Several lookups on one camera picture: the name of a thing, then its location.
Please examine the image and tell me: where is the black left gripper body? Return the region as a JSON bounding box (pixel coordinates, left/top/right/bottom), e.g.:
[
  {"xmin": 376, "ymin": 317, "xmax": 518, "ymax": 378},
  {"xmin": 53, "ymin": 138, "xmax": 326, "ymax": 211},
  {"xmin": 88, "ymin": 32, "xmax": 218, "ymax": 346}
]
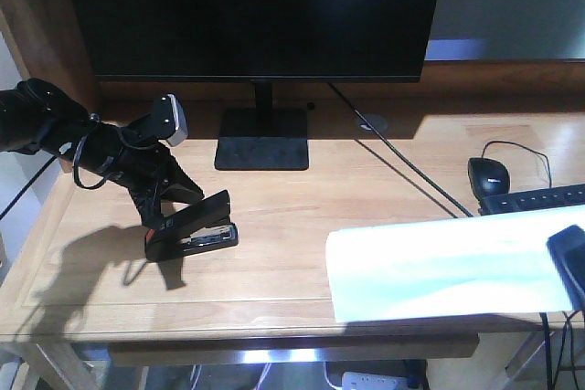
[{"xmin": 72, "ymin": 121, "xmax": 183, "ymax": 195}]

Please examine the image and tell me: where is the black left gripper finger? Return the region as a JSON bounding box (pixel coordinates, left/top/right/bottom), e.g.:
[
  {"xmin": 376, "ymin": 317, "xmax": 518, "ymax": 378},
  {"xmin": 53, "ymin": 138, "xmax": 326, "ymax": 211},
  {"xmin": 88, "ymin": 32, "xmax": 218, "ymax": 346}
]
[
  {"xmin": 160, "ymin": 165, "xmax": 204, "ymax": 204},
  {"xmin": 132, "ymin": 188, "xmax": 165, "ymax": 227}
]

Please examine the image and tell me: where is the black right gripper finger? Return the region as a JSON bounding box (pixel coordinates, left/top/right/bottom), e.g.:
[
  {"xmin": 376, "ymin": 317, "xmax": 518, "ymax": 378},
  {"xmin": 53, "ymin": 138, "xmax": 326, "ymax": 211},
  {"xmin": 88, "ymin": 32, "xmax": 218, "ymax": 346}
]
[{"xmin": 547, "ymin": 225, "xmax": 584, "ymax": 311}]

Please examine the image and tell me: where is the black orange stapler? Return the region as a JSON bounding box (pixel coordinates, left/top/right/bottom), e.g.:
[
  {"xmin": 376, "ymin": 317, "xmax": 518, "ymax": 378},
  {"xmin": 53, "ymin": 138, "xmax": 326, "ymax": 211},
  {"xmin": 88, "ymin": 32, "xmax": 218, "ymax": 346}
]
[{"xmin": 144, "ymin": 190, "xmax": 239, "ymax": 262}]

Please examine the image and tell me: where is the white paper sheet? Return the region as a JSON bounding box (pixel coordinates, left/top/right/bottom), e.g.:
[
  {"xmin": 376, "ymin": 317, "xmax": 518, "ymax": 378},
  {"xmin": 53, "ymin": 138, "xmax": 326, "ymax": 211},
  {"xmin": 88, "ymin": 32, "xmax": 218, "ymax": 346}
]
[{"xmin": 325, "ymin": 206, "xmax": 584, "ymax": 322}]

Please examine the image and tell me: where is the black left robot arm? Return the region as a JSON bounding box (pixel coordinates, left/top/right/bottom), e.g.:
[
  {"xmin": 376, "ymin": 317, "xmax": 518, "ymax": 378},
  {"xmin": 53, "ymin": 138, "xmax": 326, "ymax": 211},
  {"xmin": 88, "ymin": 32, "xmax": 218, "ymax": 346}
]
[{"xmin": 1, "ymin": 79, "xmax": 204, "ymax": 228}]

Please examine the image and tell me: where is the wooden desk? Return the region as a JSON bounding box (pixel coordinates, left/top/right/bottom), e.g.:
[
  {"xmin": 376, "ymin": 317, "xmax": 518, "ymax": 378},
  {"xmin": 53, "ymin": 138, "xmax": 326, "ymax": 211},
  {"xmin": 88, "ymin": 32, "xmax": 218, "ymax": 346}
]
[{"xmin": 0, "ymin": 97, "xmax": 585, "ymax": 390}]

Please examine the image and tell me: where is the black keyboard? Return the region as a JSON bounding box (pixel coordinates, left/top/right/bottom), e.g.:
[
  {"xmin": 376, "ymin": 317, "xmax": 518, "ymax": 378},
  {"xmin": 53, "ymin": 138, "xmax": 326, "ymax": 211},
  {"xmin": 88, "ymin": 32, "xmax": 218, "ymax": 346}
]
[{"xmin": 479, "ymin": 184, "xmax": 585, "ymax": 216}]

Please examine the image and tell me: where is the black computer mouse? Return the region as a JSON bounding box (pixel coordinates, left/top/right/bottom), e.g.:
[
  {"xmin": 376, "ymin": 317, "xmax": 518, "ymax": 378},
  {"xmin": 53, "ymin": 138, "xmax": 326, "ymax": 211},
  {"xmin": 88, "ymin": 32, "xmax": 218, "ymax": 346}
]
[{"xmin": 467, "ymin": 157, "xmax": 511, "ymax": 201}]

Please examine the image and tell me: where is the black computer monitor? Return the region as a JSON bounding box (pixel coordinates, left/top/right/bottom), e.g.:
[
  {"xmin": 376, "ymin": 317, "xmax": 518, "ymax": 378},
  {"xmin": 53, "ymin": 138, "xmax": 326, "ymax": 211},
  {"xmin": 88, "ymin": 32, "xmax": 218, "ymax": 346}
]
[{"xmin": 71, "ymin": 0, "xmax": 437, "ymax": 170}]

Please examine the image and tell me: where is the white power strip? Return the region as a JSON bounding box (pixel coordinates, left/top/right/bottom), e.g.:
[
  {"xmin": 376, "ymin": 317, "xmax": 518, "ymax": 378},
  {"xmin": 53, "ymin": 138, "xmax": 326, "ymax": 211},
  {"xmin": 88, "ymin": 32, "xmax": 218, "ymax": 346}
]
[{"xmin": 324, "ymin": 363, "xmax": 408, "ymax": 390}]

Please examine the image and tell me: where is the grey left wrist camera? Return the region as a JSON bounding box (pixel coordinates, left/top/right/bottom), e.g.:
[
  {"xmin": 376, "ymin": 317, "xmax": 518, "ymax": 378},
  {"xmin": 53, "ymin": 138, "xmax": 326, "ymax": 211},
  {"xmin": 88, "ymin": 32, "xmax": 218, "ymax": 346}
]
[{"xmin": 151, "ymin": 94, "xmax": 188, "ymax": 147}]

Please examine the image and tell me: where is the black monitor cable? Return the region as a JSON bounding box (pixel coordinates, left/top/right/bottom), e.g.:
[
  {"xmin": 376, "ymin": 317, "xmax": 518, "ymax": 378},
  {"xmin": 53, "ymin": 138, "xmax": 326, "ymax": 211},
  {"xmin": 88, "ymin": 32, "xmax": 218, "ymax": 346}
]
[{"xmin": 326, "ymin": 82, "xmax": 473, "ymax": 218}]

